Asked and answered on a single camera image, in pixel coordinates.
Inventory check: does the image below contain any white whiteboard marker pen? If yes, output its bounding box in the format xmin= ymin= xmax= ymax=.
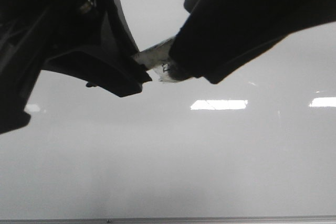
xmin=131 ymin=36 xmax=196 ymax=84

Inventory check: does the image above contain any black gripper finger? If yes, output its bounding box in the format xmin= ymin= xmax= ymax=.
xmin=1 ymin=0 xmax=151 ymax=133
xmin=169 ymin=0 xmax=335 ymax=84

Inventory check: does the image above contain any white whiteboard with aluminium frame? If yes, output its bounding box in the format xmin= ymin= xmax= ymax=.
xmin=1 ymin=0 xmax=335 ymax=219

